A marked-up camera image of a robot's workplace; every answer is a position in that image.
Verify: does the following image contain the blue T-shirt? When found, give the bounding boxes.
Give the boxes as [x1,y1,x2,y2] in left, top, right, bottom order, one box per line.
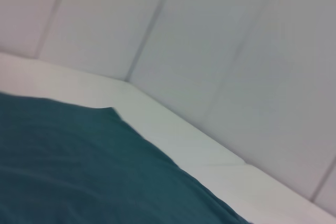
[0,91,253,224]

